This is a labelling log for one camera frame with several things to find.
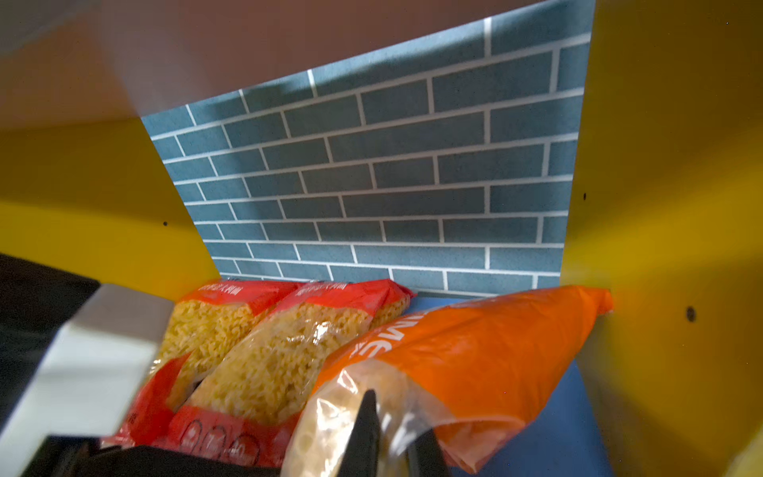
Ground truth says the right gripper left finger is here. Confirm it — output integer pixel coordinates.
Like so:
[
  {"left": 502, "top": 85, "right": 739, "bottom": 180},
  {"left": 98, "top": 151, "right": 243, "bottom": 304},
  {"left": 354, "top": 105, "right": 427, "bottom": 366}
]
[{"left": 337, "top": 390, "right": 382, "bottom": 477}]

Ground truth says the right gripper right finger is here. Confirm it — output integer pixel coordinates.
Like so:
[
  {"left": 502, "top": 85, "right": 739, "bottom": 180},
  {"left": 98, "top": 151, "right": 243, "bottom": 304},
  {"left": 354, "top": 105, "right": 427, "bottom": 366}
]
[{"left": 407, "top": 429, "right": 452, "bottom": 477}]

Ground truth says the orange macaroni bag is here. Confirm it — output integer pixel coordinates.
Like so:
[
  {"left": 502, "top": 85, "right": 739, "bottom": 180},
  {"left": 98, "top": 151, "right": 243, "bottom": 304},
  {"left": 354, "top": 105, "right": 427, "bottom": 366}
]
[{"left": 281, "top": 286, "right": 614, "bottom": 476}]

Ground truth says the red fusilli bag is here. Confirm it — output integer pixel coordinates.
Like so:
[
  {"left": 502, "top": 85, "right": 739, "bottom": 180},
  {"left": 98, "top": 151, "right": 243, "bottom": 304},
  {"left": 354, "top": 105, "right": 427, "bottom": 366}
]
[
  {"left": 154, "top": 279, "right": 414, "bottom": 468},
  {"left": 101, "top": 280, "right": 300, "bottom": 447}
]

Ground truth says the yellow pink blue shelf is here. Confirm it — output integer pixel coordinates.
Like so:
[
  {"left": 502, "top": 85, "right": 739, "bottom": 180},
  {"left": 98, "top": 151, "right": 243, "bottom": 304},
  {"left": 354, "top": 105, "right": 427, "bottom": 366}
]
[{"left": 1, "top": 1, "right": 762, "bottom": 476}]

